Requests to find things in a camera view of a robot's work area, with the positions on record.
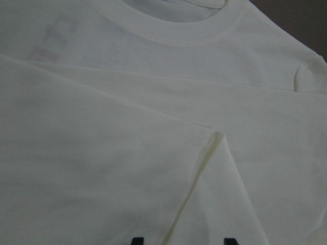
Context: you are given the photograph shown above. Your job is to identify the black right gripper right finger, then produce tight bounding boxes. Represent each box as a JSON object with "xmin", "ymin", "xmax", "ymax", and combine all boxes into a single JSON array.
[{"xmin": 223, "ymin": 237, "xmax": 239, "ymax": 245}]

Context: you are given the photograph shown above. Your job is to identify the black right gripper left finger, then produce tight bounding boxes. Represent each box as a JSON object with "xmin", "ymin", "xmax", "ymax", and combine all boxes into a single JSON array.
[{"xmin": 130, "ymin": 237, "xmax": 148, "ymax": 245}]

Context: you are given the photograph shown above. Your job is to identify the cream long-sleeve cat shirt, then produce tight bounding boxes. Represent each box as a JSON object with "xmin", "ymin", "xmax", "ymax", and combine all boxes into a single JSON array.
[{"xmin": 1, "ymin": 1, "xmax": 326, "ymax": 244}]

